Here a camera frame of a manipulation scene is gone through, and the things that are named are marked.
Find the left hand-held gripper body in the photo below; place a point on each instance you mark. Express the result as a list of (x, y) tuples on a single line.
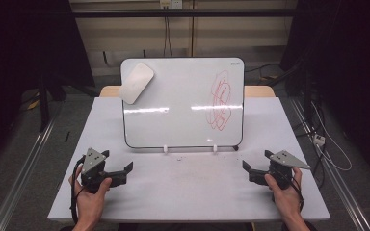
[(92, 163)]

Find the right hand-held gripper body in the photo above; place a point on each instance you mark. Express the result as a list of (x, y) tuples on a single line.
[(281, 170)]

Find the white whiteboard eraser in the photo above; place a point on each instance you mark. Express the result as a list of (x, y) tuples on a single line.
[(136, 82)]

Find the white whiteboard with red scribble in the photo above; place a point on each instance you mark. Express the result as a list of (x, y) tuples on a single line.
[(179, 96)]

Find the person's right hand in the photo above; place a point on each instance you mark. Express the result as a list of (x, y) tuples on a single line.
[(287, 200)]

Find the person's left hand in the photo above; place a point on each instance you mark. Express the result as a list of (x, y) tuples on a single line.
[(90, 205)]

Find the black whiteboard stand foot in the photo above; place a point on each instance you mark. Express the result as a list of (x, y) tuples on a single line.
[(236, 148)]

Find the white power strip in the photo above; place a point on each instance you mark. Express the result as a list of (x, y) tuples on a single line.
[(319, 140)]

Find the white whiteboard support clip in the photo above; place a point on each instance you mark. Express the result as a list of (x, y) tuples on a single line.
[(165, 148), (215, 148)]

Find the black metal stand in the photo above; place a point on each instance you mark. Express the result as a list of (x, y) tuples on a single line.
[(43, 102)]

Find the black curtain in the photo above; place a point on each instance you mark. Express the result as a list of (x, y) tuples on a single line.
[(19, 48), (350, 48)]

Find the black horizontal bar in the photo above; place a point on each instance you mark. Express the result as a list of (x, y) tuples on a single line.
[(183, 12)]

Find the aluminium floor rail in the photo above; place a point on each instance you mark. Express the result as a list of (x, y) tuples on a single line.
[(350, 205), (26, 166)]

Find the white wall socket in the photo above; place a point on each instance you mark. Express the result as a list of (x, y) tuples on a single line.
[(170, 3)]

